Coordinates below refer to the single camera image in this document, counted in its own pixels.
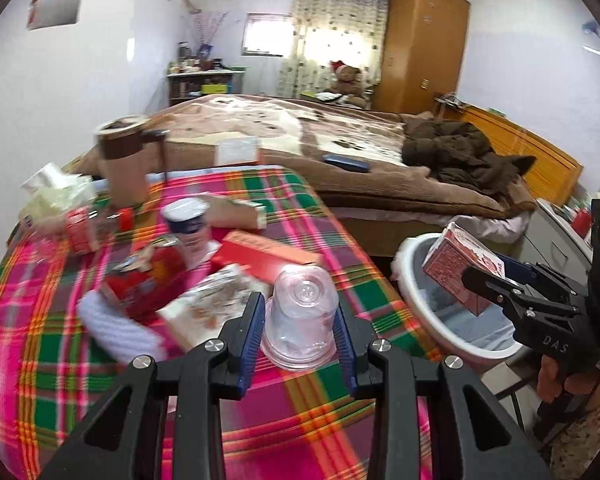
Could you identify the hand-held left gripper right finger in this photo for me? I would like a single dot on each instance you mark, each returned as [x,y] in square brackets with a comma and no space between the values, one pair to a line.
[344,355]

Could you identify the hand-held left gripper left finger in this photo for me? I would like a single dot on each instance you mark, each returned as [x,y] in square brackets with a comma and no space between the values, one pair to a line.
[252,340]

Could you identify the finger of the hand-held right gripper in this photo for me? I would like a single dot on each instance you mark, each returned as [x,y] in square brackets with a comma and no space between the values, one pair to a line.
[485,284]
[520,267]

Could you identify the pink milk carton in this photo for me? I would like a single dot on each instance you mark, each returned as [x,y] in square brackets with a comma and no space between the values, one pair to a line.
[455,265]

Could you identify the white trash bin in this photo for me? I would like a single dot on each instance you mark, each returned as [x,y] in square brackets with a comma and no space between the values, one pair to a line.
[460,332]

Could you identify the clear plastic cup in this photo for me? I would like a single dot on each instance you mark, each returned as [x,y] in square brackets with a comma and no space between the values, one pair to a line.
[300,310]

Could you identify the white yogurt cup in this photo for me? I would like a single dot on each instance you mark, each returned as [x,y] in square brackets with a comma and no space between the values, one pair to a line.
[190,232]

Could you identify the red label cola bottle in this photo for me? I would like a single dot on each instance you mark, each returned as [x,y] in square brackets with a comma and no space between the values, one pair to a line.
[80,230]

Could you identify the person's right forearm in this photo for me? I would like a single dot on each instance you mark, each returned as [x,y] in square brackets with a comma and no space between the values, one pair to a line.
[590,435]

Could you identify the person's right hand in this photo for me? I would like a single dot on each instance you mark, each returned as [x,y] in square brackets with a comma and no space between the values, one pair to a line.
[551,380]

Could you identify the grey bedside cabinet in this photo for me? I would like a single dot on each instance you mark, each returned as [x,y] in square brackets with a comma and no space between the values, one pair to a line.
[555,232]

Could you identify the pale bed sheet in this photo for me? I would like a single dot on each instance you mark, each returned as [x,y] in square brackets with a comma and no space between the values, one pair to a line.
[485,225]

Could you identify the white printed snack packet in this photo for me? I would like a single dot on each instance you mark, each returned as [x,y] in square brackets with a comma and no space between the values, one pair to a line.
[205,310]

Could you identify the red container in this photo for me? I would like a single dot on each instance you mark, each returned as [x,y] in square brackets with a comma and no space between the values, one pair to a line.
[580,221]

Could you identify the plaid tablecloth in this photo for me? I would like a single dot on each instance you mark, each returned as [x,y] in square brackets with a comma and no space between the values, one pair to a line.
[300,425]

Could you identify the long red box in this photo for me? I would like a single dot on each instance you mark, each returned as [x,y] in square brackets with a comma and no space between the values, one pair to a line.
[265,255]

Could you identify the wooden headboard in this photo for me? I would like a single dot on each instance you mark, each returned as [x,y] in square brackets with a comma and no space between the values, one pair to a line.
[525,152]

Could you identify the red snack packet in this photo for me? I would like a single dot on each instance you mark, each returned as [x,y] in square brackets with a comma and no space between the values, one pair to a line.
[140,285]

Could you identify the brown paper box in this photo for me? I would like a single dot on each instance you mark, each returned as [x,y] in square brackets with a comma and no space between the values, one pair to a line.
[235,215]

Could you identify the dark brown jacket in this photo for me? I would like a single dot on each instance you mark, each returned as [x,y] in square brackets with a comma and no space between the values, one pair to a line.
[450,150]

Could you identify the white knitted cloth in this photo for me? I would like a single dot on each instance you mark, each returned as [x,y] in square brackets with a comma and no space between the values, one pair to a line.
[115,332]

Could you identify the light blue cloth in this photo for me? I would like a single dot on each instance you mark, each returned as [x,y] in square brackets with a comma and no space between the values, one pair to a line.
[180,176]

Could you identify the white orange-edged packet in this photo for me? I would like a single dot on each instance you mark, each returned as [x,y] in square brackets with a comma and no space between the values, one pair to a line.
[237,152]

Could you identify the brown lidded kettle mug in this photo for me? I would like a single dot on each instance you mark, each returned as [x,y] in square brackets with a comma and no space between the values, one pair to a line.
[125,170]

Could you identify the brown printed blanket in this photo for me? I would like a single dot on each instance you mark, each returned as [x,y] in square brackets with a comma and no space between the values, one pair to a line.
[280,125]

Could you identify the orange wooden wardrobe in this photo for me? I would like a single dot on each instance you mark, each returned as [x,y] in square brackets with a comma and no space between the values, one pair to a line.
[425,45]

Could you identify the tissue pack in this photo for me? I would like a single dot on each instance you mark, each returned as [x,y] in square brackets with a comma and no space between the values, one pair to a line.
[55,195]

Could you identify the brown teddy bear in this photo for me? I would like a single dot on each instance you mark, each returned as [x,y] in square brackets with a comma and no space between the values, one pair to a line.
[347,80]

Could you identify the green box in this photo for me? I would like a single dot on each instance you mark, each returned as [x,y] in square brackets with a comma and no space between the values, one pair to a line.
[215,89]

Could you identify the cluttered shelf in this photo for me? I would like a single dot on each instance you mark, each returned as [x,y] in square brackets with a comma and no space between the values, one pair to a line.
[200,82]

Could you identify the patterned curtain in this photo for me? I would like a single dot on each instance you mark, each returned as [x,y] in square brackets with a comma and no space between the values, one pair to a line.
[335,35]

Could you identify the window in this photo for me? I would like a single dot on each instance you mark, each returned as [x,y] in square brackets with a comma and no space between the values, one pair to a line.
[262,35]

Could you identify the dried branches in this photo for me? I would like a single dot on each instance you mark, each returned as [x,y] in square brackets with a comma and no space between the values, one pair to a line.
[205,27]

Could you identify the wall poster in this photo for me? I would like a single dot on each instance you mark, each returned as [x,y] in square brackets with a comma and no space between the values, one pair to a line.
[55,0]

